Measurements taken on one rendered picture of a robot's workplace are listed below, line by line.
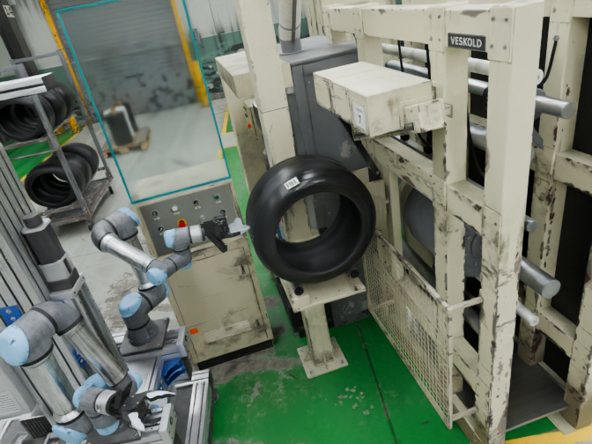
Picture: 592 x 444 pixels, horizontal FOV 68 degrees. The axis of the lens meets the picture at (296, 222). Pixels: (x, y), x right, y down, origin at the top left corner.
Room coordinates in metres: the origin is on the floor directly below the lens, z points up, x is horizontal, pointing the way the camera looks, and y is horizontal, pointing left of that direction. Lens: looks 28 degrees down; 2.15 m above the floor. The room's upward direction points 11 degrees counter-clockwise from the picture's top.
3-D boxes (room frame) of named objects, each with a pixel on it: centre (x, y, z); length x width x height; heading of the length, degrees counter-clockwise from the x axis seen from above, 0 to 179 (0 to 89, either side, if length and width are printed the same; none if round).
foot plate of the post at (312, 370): (2.09, 0.00, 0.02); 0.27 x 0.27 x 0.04; 10
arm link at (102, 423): (1.11, 0.79, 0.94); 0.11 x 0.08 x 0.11; 154
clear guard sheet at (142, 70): (2.24, 0.58, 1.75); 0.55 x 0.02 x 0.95; 100
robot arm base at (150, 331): (1.77, 0.88, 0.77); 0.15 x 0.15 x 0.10
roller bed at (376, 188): (2.12, -0.40, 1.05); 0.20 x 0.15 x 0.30; 10
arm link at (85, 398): (1.09, 0.80, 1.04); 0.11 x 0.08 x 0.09; 65
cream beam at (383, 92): (1.77, -0.37, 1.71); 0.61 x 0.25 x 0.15; 10
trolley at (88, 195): (5.31, 2.68, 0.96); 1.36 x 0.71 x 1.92; 0
